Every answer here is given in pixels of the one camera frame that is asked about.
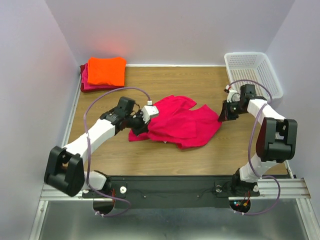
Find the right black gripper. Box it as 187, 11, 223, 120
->
217, 99, 246, 122

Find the crimson t shirt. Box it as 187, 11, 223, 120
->
128, 95, 222, 149

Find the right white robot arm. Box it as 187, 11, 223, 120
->
218, 84, 298, 195

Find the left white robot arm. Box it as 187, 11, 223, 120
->
44, 96, 159, 197

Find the white plastic basket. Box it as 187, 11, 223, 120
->
224, 52, 283, 101

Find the folded pink t shirt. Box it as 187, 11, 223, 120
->
80, 62, 121, 92

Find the folded orange t shirt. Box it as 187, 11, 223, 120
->
87, 57, 127, 87

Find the folded dark red t shirt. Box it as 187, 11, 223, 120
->
79, 64, 125, 95

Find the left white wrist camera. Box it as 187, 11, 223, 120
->
141, 100, 159, 124

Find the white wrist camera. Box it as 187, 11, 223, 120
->
141, 100, 159, 124
224, 85, 241, 103

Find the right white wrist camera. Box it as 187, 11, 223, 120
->
224, 85, 241, 103

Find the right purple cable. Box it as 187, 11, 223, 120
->
226, 79, 281, 216

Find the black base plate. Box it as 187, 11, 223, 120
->
82, 175, 261, 210

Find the aluminium frame rail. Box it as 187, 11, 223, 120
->
30, 175, 319, 240

